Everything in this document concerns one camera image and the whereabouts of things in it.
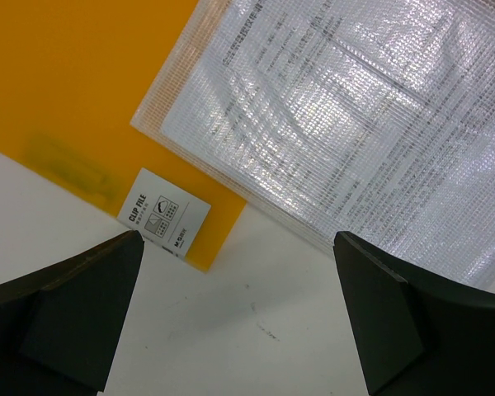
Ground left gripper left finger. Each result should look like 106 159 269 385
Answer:
0 231 144 395

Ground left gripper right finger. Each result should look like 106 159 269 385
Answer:
333 231 495 395

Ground clear document sleeve with paper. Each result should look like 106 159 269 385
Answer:
131 1 495 287

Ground orange plastic folder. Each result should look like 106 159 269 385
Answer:
0 1 245 271

